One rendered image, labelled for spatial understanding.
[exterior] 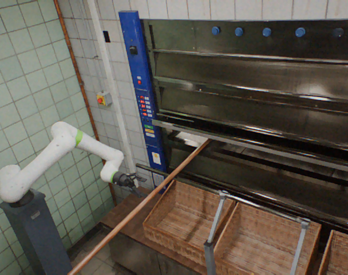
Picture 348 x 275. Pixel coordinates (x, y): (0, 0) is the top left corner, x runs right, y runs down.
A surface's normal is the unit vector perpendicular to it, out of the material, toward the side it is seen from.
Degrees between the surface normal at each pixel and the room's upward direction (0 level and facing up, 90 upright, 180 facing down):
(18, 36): 90
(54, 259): 90
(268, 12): 90
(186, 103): 70
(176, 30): 90
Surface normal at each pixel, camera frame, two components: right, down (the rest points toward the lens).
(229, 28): -0.58, 0.47
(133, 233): -0.13, -0.85
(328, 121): -0.59, 0.15
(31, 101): 0.80, 0.20
